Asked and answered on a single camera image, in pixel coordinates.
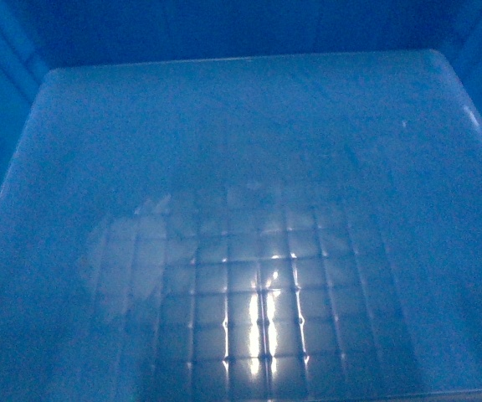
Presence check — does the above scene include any large blue plastic crate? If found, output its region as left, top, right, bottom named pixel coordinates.
left=0, top=1, right=482, bottom=401

